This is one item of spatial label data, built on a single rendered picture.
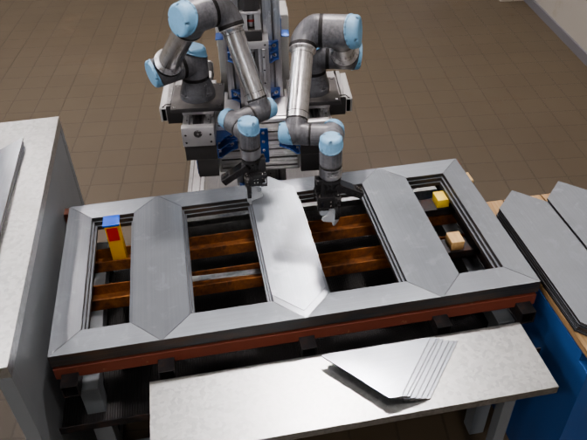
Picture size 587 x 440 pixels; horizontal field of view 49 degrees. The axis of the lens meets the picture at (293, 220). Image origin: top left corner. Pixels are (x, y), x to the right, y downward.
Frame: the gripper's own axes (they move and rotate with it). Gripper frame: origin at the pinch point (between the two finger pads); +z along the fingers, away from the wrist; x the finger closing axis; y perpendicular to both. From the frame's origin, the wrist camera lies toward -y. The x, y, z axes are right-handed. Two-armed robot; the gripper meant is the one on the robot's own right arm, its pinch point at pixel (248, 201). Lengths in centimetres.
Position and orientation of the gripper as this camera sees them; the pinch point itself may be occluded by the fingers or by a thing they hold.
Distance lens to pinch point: 245.0
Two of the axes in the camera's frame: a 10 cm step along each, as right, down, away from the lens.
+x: -1.8, -6.2, 7.7
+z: 0.2, 7.8, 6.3
